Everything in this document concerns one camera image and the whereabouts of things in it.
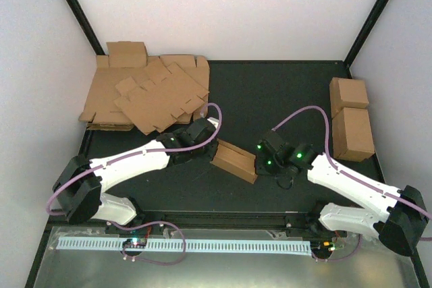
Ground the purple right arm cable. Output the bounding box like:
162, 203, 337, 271
271, 105, 432, 262

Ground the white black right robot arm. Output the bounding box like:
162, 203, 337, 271
255, 130, 429, 256

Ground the small folded cardboard box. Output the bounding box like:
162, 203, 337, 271
107, 41, 148, 68

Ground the black corner frame post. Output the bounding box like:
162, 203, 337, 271
65, 0, 105, 55
344, 0, 389, 68

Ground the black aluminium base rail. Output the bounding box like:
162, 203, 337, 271
138, 211, 311, 235

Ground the metal base plate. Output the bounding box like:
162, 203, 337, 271
33, 228, 420, 287

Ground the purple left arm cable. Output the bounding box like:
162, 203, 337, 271
45, 102, 223, 231

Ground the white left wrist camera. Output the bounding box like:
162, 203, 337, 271
207, 117, 220, 129

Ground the black left corner frame post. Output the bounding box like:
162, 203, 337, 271
65, 0, 105, 55

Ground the folded cardboard box front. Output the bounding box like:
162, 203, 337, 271
332, 107, 375, 162

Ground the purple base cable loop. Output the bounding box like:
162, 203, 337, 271
117, 221, 187, 266

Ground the loose top cardboard blank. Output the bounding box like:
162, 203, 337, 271
114, 59, 209, 134

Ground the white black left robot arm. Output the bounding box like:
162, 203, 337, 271
53, 117, 221, 233

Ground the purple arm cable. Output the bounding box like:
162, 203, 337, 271
45, 102, 223, 231
271, 105, 432, 262

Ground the light blue slotted cable duct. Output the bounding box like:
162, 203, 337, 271
56, 237, 312, 256

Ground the black right corner frame post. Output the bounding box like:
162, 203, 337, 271
344, 0, 389, 68

